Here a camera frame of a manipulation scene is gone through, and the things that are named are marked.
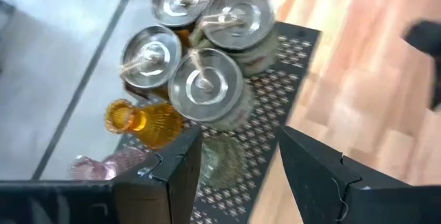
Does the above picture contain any pink glass candlestick holder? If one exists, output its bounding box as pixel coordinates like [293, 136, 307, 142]
[67, 147, 152, 182]

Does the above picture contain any clear jar with metal lid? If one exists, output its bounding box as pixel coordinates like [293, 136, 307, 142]
[191, 0, 280, 77]

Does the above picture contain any orange glass candlestick holder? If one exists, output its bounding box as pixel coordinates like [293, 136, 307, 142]
[104, 99, 185, 151]

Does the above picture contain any large clear glass jar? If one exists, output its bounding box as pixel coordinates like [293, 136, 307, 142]
[119, 25, 183, 101]

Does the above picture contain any black perforated metal shelf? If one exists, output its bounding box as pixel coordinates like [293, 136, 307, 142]
[115, 20, 321, 224]

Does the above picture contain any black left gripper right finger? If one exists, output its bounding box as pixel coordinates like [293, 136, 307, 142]
[277, 125, 441, 224]

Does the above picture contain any green glass candlestick holder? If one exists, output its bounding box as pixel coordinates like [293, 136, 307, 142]
[198, 132, 247, 190]

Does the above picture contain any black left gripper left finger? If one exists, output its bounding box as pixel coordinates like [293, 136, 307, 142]
[0, 124, 203, 224]

